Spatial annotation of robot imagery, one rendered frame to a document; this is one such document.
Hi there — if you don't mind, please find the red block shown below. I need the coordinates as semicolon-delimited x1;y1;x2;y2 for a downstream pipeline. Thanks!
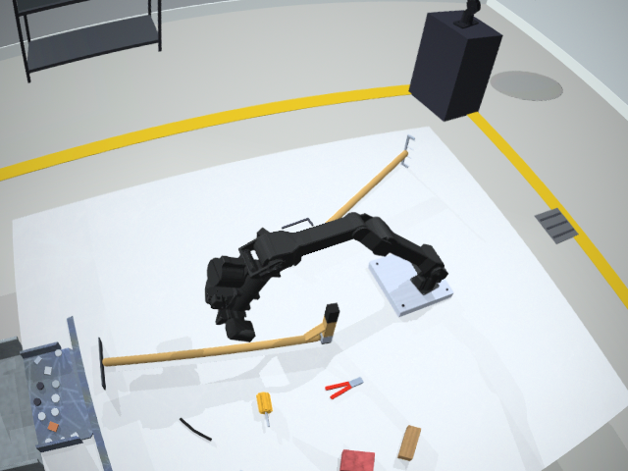
340;449;375;471

